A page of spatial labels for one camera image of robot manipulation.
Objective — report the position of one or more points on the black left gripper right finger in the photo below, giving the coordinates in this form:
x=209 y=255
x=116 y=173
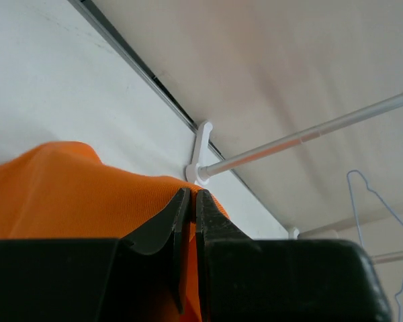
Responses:
x=228 y=266

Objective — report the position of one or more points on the orange trousers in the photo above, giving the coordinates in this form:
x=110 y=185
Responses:
x=63 y=213

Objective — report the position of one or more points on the blue wire hanger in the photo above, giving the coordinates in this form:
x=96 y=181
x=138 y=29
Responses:
x=379 y=228

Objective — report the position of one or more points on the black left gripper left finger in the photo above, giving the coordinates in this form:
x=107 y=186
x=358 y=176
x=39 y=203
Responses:
x=157 y=252

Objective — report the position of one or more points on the white garment rack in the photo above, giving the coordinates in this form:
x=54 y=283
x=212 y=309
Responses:
x=198 y=173

